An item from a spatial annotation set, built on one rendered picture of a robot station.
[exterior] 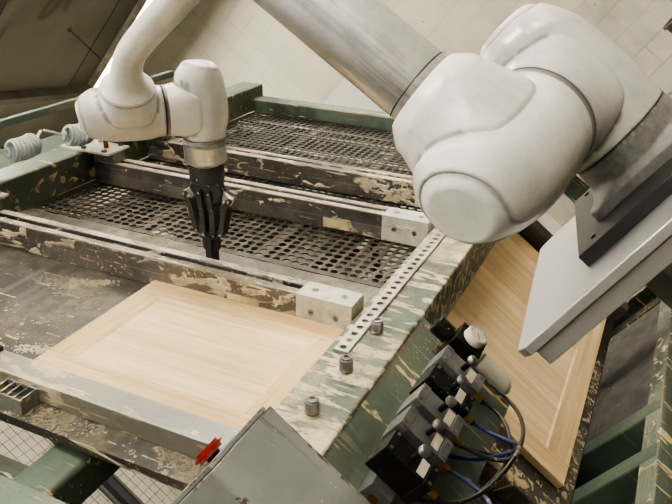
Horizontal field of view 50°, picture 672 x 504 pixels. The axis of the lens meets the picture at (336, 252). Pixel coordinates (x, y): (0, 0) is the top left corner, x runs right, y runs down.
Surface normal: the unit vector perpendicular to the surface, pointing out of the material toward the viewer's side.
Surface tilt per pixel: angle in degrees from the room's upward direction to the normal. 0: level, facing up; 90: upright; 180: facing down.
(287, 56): 90
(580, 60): 86
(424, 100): 53
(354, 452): 90
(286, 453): 90
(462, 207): 98
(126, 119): 134
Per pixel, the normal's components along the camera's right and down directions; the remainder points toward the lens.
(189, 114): 0.29, 0.40
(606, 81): 0.40, -0.24
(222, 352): 0.01, -0.90
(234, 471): 0.55, -0.62
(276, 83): -0.32, 0.26
